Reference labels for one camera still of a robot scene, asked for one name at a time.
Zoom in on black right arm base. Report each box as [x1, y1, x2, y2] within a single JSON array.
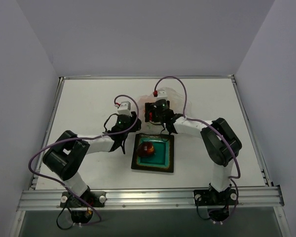
[[193, 188, 239, 225]]

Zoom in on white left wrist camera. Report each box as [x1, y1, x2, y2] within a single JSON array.
[[117, 101, 131, 117]]

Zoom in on translucent white plastic bag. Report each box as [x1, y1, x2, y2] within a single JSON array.
[[136, 87, 185, 122]]

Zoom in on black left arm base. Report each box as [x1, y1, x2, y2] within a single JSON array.
[[56, 189, 107, 230]]

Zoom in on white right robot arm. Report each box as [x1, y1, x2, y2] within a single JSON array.
[[145, 99, 242, 204]]

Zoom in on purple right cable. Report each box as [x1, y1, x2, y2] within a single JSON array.
[[153, 76, 241, 219]]

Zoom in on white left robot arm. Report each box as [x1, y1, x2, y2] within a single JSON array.
[[42, 111, 142, 207]]

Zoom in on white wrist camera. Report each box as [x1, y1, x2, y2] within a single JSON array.
[[117, 101, 131, 117], [153, 90, 168, 101]]

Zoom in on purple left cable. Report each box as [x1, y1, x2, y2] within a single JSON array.
[[29, 95, 139, 227]]

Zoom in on dark brown fake fruit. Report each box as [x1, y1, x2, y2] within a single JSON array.
[[136, 141, 155, 158]]

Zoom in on teal square ceramic plate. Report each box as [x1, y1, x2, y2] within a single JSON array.
[[131, 133, 174, 173]]

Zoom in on purple cable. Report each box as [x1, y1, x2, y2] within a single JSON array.
[[153, 76, 241, 219], [29, 95, 139, 227]]

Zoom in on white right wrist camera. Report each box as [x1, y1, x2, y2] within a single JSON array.
[[153, 90, 168, 101]]

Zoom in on aluminium front rail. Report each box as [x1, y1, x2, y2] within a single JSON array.
[[17, 187, 284, 211]]

